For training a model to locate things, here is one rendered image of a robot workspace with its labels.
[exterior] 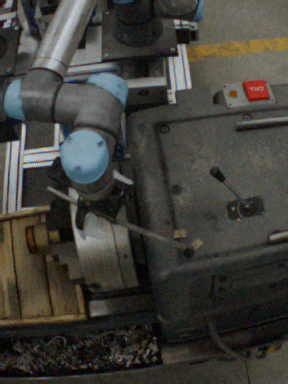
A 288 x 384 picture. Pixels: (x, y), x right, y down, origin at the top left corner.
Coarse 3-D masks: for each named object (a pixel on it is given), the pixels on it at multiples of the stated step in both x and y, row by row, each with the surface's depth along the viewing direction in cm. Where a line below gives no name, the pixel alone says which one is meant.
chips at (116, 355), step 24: (24, 336) 204; (48, 336) 202; (72, 336) 201; (96, 336) 200; (120, 336) 202; (144, 336) 197; (0, 360) 200; (24, 360) 195; (48, 360) 195; (72, 360) 194; (96, 360) 194; (120, 360) 194; (144, 360) 196
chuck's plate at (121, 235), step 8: (112, 168) 154; (120, 168) 165; (120, 216) 146; (112, 224) 145; (120, 232) 145; (128, 232) 146; (120, 240) 146; (128, 240) 146; (120, 248) 146; (128, 248) 146; (120, 256) 147; (128, 256) 147; (120, 264) 148; (128, 264) 148; (136, 264) 156; (128, 272) 149; (136, 272) 150; (128, 280) 152; (136, 280) 152
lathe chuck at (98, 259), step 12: (72, 192) 149; (72, 204) 147; (72, 216) 146; (96, 216) 146; (72, 228) 146; (108, 228) 145; (84, 240) 145; (96, 240) 145; (108, 240) 146; (84, 252) 146; (96, 252) 146; (108, 252) 146; (84, 264) 147; (96, 264) 147; (108, 264) 147; (84, 276) 149; (96, 276) 149; (108, 276) 150; (120, 276) 150; (108, 288) 155; (120, 288) 157
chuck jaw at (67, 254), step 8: (56, 248) 157; (64, 248) 157; (72, 248) 157; (56, 256) 157; (64, 256) 156; (72, 256) 156; (64, 264) 155; (72, 264) 155; (72, 272) 153; (80, 272) 153; (72, 280) 153; (80, 280) 154; (96, 288) 155
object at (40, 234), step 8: (40, 224) 159; (32, 232) 158; (40, 232) 157; (48, 232) 158; (56, 232) 158; (32, 240) 158; (40, 240) 157; (48, 240) 157; (56, 240) 158; (32, 248) 158; (40, 248) 158; (48, 248) 158
